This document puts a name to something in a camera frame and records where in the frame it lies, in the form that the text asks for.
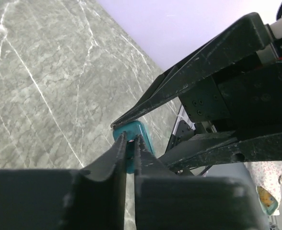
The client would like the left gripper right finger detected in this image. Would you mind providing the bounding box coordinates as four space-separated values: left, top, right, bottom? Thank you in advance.
134 136 269 230

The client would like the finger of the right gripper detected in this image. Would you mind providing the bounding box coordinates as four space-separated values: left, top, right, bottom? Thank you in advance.
159 132 282 172
111 12 270 127

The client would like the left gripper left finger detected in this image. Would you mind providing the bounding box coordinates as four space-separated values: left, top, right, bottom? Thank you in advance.
0 133 127 230

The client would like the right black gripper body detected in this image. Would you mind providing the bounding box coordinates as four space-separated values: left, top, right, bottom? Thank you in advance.
179 39 282 131

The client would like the teal plug adapter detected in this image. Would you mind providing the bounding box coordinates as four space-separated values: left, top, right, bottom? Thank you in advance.
112 120 155 174

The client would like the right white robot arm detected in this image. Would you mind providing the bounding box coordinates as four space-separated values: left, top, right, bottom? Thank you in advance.
111 3 282 173

